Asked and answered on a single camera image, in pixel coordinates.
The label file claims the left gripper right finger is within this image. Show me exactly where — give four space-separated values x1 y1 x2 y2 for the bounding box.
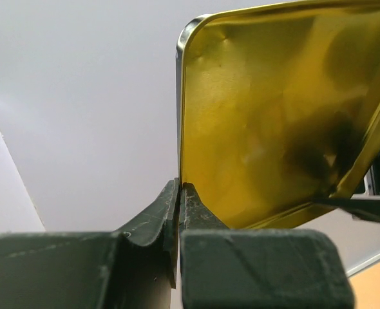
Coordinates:
179 183 356 308

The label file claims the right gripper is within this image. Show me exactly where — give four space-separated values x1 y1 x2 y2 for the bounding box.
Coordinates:
312 152 380 223

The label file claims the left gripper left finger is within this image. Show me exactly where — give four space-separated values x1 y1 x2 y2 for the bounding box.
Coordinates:
0 179 180 308

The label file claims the gold tin lid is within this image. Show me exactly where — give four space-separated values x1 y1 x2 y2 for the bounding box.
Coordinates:
176 1 380 229

